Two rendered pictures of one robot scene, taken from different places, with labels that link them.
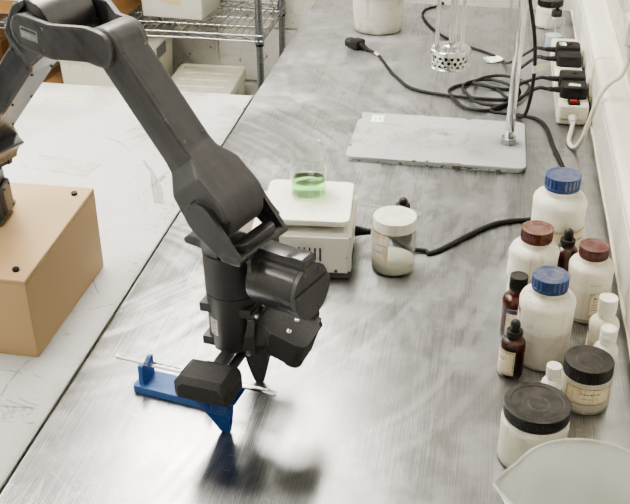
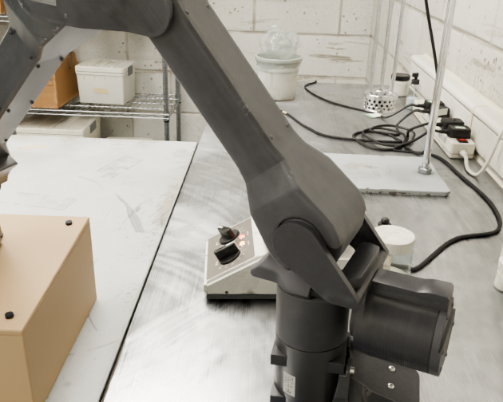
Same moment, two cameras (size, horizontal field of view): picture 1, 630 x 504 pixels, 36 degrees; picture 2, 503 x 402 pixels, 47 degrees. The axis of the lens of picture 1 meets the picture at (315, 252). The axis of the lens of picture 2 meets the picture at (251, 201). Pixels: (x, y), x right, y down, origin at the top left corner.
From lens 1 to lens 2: 0.57 m
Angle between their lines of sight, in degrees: 10
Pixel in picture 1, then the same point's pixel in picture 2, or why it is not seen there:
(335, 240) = (342, 262)
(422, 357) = (470, 386)
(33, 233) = (27, 269)
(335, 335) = not seen: hidden behind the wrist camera
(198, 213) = (296, 236)
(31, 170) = (10, 206)
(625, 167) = not seen: outside the picture
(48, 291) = (47, 336)
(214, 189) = (319, 201)
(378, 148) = not seen: hidden behind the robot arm
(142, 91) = (213, 66)
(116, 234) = (104, 264)
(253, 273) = (366, 316)
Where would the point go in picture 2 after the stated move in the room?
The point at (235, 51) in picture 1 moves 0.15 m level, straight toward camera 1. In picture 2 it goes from (144, 128) to (146, 136)
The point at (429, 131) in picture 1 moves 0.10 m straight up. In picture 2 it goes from (356, 165) to (361, 120)
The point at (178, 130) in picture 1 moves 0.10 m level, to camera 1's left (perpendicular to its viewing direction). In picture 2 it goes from (262, 121) to (111, 123)
